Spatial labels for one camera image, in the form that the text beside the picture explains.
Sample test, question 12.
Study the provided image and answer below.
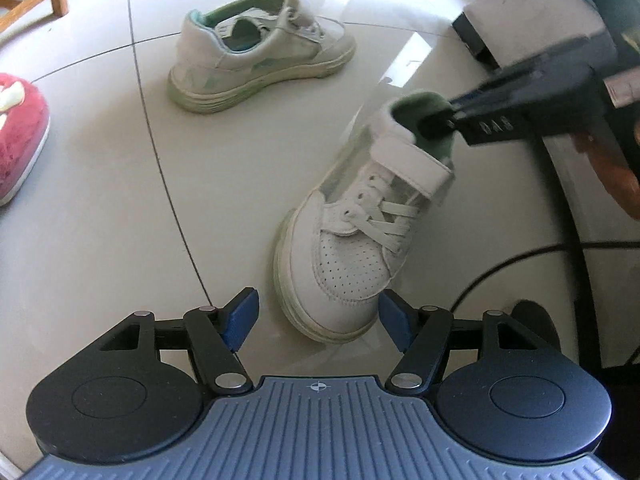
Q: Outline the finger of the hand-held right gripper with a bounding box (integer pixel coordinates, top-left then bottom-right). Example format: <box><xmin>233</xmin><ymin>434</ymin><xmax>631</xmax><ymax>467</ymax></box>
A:
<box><xmin>418</xmin><ymin>108</ymin><xmax>464</xmax><ymax>138</ymax></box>
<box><xmin>447</xmin><ymin>76</ymin><xmax>507</xmax><ymax>112</ymax></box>

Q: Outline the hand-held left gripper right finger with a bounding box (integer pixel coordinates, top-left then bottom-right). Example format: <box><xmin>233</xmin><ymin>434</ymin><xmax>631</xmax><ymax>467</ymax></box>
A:
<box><xmin>377</xmin><ymin>289</ymin><xmax>543</xmax><ymax>397</ymax></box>

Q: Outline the white sneaker with green lining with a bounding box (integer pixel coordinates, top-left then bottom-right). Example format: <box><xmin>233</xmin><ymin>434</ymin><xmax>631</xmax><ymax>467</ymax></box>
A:
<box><xmin>167</xmin><ymin>0</ymin><xmax>357</xmax><ymax>115</ymax></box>
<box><xmin>273</xmin><ymin>89</ymin><xmax>456</xmax><ymax>345</ymax></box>

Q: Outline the person's black shoe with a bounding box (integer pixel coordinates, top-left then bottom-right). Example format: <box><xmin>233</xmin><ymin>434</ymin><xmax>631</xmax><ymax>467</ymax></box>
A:
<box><xmin>510</xmin><ymin>300</ymin><xmax>559</xmax><ymax>352</ymax></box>

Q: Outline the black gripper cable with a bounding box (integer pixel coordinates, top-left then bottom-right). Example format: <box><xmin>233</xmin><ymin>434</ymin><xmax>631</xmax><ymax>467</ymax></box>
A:
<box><xmin>447</xmin><ymin>241</ymin><xmax>640</xmax><ymax>372</ymax></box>

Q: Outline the person's right hand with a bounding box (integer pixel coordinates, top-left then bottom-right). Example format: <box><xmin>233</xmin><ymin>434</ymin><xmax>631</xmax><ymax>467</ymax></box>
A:
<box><xmin>574</xmin><ymin>130</ymin><xmax>640</xmax><ymax>222</ymax></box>

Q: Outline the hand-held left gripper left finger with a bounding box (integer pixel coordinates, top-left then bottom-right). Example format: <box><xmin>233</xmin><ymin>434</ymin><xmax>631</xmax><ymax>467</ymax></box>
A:
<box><xmin>95</xmin><ymin>286</ymin><xmax>261</xmax><ymax>397</ymax></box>

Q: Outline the pink plush slipper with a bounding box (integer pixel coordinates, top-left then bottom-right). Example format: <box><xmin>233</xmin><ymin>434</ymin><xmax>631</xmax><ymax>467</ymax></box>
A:
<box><xmin>0</xmin><ymin>72</ymin><xmax>51</xmax><ymax>207</ymax></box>

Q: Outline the grey upholstered sofa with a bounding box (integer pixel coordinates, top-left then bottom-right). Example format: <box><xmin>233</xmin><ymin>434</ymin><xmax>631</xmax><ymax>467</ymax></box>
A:
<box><xmin>452</xmin><ymin>0</ymin><xmax>616</xmax><ymax>72</ymax></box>

